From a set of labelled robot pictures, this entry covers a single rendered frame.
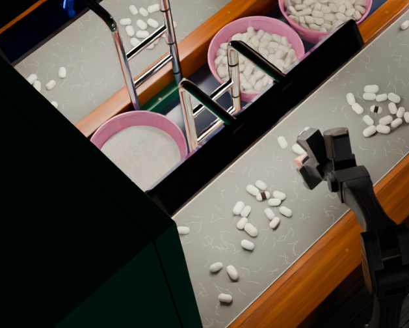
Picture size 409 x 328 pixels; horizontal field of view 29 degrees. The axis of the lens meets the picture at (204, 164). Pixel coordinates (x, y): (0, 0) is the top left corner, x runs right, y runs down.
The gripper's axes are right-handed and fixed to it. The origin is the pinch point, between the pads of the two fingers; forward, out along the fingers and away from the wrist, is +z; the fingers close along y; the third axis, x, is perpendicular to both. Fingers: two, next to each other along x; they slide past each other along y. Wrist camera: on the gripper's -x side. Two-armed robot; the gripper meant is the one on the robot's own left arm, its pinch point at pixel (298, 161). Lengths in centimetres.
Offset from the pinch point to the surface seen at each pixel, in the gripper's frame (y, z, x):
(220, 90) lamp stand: 5.3, 5.7, -25.2
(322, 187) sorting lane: -2.4, -0.1, 10.1
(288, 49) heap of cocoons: -27.6, 27.5, -13.7
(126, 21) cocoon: -1, 56, -41
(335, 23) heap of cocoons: -43, 24, -12
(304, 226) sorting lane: 8.7, -3.2, 12.9
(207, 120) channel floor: 1.8, 33.5, -10.4
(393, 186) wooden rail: -13.6, -11.6, 16.7
